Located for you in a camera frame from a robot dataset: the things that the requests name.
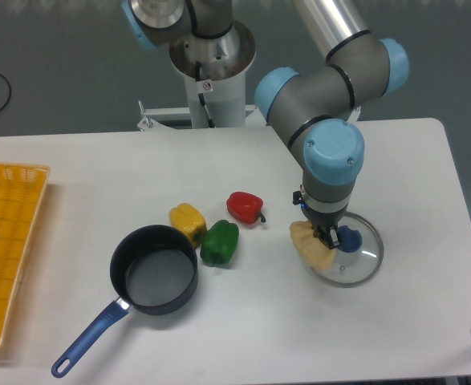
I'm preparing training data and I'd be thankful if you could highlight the yellow woven basket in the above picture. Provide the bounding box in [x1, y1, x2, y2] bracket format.
[0, 163, 51, 347]

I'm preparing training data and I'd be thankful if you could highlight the yellow bell pepper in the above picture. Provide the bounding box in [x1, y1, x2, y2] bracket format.
[169, 203, 207, 248]

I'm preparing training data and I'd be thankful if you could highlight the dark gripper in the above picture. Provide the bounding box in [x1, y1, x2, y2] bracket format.
[306, 207, 346, 248]

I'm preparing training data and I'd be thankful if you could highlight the green bell pepper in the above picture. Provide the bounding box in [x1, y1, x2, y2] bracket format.
[200, 220, 239, 266]

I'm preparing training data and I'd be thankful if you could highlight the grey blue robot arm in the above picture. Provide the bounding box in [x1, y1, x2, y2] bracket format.
[122, 1, 409, 249]

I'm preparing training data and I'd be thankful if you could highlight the dark pot blue handle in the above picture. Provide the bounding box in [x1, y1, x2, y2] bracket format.
[51, 225, 198, 378]

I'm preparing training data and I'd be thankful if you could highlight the beige bread loaf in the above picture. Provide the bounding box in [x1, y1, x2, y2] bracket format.
[290, 221, 336, 270]

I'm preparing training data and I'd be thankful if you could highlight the red bell pepper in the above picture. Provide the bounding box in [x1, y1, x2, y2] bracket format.
[226, 192, 266, 226]

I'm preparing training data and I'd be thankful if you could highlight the glass lid blue knob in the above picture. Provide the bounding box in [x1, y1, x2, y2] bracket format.
[311, 212, 384, 288]

